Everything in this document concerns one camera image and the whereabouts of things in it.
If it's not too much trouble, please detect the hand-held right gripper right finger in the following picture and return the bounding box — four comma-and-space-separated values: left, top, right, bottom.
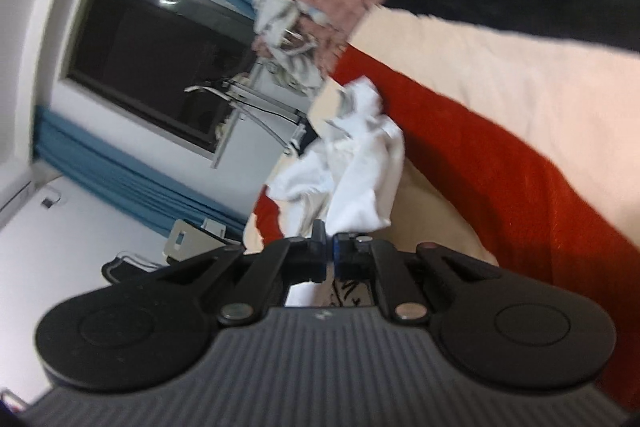
332, 232, 502, 324

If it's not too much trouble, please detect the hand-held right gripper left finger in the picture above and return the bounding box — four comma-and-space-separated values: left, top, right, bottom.
150, 220, 329, 327

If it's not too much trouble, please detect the white printed t-shirt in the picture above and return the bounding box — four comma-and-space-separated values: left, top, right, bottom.
264, 76, 407, 309

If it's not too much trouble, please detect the metal clothes drying rack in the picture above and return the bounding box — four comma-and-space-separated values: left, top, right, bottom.
183, 57, 313, 170

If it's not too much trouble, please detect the black chair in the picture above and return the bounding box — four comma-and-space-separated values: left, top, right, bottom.
101, 227, 243, 287

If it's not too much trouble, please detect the red cream black striped blanket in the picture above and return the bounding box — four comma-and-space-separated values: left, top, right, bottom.
242, 0, 640, 414

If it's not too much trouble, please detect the grey white crumpled garment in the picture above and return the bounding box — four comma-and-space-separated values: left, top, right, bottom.
251, 0, 328, 100

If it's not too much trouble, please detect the dark window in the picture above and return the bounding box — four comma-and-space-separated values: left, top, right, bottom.
60, 0, 263, 158

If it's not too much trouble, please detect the white air conditioner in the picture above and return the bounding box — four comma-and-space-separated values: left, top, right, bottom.
0, 156, 37, 214

